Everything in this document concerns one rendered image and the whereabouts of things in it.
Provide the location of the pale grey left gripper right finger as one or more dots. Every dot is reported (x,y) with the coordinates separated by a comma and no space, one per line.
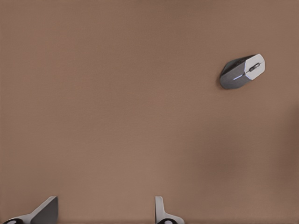
(161,212)

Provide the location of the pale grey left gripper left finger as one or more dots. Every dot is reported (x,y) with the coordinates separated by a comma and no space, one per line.
(45,211)

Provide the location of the grey and white computer mouse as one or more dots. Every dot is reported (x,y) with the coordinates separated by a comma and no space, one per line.
(236,75)

